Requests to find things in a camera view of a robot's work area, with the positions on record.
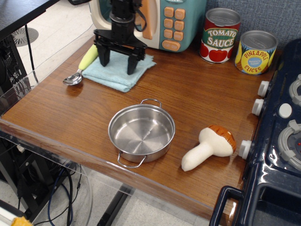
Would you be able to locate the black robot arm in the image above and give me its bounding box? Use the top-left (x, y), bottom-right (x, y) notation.
top-left (94, 0), bottom-right (147, 75)

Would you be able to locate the stainless steel pot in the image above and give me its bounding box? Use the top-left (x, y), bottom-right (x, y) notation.
top-left (108, 98), bottom-right (176, 169)

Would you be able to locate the spoon with green handle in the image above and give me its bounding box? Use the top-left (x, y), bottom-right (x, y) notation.
top-left (63, 45), bottom-right (98, 86)

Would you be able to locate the toy microwave oven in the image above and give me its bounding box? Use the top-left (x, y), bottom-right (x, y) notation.
top-left (89, 0), bottom-right (206, 52)

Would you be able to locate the pineapple slices can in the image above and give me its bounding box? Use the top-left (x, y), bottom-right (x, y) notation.
top-left (235, 30), bottom-right (278, 75)

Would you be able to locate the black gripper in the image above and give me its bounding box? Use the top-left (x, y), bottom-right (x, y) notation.
top-left (94, 15), bottom-right (147, 75)

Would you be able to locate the plush toy mushroom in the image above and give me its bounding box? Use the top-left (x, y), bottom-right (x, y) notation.
top-left (181, 125), bottom-right (237, 171)

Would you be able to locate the blue floor cable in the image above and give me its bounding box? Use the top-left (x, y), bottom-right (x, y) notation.
top-left (48, 168), bottom-right (74, 226)

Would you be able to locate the black desk left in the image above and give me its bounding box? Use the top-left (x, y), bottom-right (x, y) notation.
top-left (0, 0), bottom-right (58, 40)

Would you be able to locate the light blue towel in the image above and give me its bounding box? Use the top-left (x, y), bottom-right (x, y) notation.
top-left (82, 51), bottom-right (156, 93)

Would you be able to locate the dark blue toy stove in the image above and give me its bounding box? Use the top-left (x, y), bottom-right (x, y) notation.
top-left (210, 39), bottom-right (301, 226)

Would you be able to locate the tomato sauce can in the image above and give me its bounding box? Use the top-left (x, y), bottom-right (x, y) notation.
top-left (199, 8), bottom-right (242, 63)

